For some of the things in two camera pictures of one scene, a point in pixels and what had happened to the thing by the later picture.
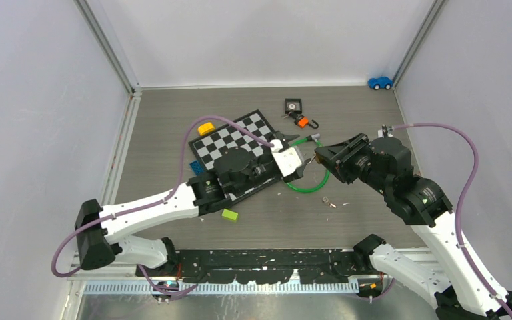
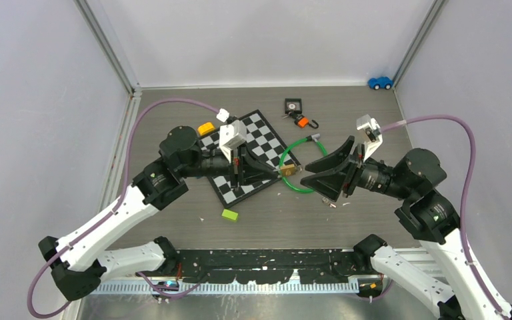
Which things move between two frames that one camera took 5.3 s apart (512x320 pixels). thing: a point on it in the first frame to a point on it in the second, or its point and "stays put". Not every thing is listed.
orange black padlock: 302,122 stays put
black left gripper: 297,173 to 246,169
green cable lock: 311,137 stays put
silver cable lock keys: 327,201 stays put
